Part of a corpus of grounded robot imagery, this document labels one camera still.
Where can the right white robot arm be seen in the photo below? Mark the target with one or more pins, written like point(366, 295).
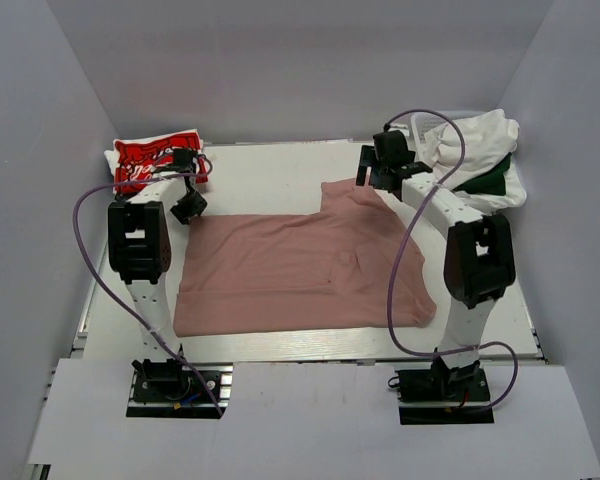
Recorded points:
point(479, 261)

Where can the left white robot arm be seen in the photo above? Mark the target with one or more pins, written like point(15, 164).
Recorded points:
point(139, 245)

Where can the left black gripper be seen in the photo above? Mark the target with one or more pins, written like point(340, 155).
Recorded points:
point(183, 214)

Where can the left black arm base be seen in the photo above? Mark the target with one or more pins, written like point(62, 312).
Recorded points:
point(169, 390)

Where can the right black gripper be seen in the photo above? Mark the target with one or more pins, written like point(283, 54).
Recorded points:
point(369, 159)

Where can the white plastic basket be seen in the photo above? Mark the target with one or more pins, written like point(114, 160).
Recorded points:
point(421, 123)

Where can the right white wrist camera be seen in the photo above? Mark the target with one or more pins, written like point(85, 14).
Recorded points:
point(403, 128)

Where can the green and white t shirt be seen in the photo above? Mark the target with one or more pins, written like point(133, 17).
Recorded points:
point(498, 189)

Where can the pink t shirt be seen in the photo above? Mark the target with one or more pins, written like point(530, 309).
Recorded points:
point(326, 270)

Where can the folded red coca-cola t shirt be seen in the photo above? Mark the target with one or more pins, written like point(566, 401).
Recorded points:
point(137, 159)

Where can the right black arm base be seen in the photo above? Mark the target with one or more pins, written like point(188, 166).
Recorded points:
point(423, 400)

